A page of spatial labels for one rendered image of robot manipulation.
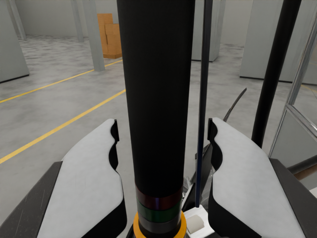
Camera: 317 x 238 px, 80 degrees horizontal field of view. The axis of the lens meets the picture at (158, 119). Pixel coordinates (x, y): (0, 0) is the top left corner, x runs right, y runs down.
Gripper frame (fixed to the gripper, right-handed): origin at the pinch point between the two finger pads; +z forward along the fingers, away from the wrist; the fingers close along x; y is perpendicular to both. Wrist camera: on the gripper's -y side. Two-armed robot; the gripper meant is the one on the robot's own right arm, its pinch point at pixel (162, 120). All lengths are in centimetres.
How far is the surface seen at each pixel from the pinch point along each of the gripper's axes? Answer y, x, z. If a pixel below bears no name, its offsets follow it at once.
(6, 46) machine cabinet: 68, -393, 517
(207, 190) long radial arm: 37.9, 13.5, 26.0
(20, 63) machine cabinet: 116, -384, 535
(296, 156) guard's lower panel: 73, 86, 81
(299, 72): 29, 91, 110
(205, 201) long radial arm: 38.6, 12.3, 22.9
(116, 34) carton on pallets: 68, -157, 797
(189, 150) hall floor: 151, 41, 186
